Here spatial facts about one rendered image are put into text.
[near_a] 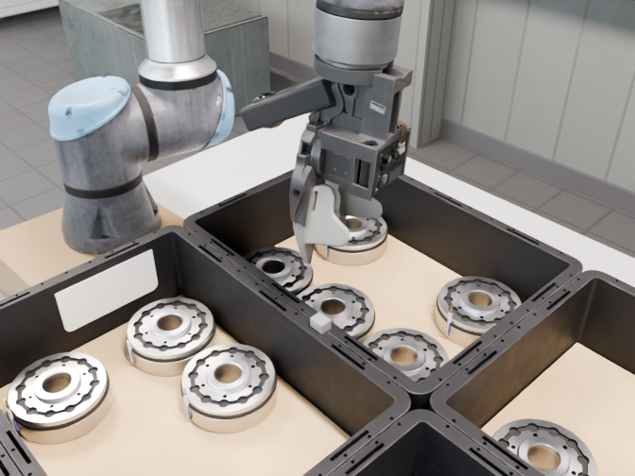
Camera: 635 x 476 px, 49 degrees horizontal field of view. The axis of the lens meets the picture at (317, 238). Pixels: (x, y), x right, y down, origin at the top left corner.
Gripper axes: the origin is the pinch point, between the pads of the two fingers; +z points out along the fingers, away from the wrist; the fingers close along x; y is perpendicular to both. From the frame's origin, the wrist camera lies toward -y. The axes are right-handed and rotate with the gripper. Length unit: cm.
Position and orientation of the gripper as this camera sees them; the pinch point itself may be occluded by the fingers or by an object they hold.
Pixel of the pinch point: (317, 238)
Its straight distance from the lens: 73.5
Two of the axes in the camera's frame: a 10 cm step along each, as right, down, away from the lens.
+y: 8.4, 3.4, -4.2
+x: 5.4, -4.2, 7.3
